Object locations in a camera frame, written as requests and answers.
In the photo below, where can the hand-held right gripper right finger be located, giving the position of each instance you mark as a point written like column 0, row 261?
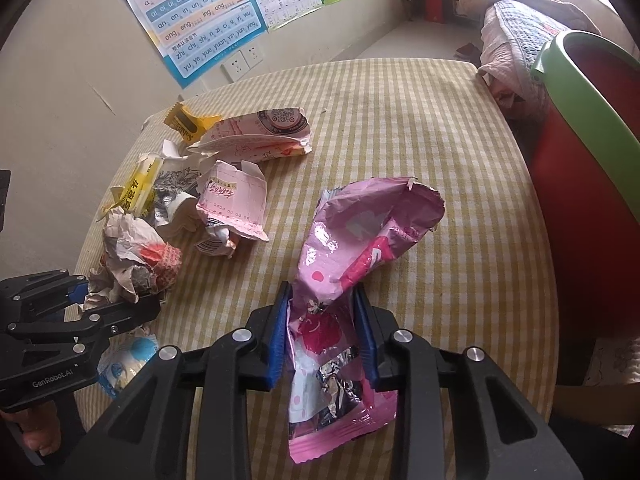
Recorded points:
column 365, row 345

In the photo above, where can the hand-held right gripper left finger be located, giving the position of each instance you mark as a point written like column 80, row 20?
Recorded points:
column 277, row 340

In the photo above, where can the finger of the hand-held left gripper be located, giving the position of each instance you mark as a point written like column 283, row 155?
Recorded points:
column 130, row 310
column 77, row 294

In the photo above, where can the white red paper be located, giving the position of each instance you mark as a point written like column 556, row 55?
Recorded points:
column 135, row 250

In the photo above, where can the large pink plastic bag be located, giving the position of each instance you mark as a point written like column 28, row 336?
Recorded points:
column 350, row 240

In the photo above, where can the printed paper cup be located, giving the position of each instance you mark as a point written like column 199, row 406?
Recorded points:
column 172, row 182

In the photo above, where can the yellow brown candy wrapper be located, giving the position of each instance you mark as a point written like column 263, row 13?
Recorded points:
column 187, row 125

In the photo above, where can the red bin with green rim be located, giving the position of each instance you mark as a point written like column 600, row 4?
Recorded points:
column 580, row 210

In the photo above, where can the person's left hand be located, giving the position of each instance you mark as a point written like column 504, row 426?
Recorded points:
column 32, row 435

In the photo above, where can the small blue white sachet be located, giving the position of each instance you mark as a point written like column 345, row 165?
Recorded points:
column 127, row 360

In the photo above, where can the crumpled white black wrapper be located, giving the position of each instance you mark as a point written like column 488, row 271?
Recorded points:
column 220, row 242

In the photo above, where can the yellow white wrapper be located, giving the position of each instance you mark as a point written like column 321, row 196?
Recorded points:
column 140, row 185

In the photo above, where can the small pink white packet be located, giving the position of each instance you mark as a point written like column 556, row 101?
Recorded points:
column 230, row 200

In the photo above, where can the large pink white packet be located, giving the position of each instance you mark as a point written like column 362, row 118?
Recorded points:
column 260, row 135

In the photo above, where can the red shoe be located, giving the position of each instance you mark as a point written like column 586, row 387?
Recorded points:
column 462, row 53
column 472, row 48

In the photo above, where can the pink bed sheet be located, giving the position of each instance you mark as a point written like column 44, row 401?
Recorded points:
column 495, row 60

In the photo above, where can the red box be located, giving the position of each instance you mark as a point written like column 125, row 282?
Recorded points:
column 434, row 6

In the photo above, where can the blue patchwork quilt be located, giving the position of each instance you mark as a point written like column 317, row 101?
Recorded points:
column 525, row 25

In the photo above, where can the white wall socket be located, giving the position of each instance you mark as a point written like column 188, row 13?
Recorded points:
column 235, row 66
column 253, row 55

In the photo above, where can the blue alphabet wall poster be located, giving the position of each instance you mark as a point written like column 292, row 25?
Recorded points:
column 200, row 25

